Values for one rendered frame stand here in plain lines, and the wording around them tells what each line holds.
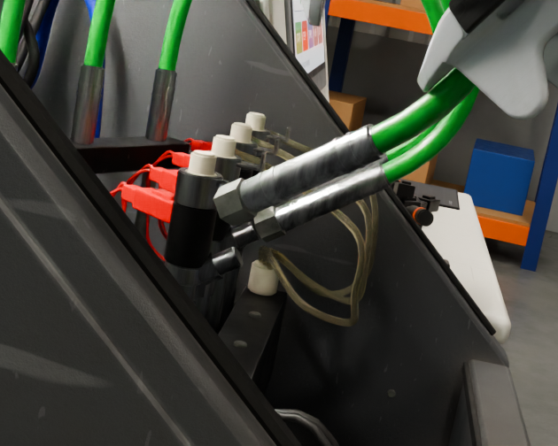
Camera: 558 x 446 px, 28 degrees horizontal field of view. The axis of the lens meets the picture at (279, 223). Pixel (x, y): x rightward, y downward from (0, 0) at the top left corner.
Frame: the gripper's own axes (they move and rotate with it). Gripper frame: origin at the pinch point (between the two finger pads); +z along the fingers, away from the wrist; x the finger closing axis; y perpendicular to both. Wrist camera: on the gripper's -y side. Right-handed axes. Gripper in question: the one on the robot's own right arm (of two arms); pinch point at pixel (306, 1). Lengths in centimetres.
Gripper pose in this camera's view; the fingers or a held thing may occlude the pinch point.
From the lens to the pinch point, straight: 66.9
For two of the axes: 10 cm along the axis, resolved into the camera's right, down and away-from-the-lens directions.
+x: 1.1, -1.9, 9.7
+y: 9.8, 2.0, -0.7
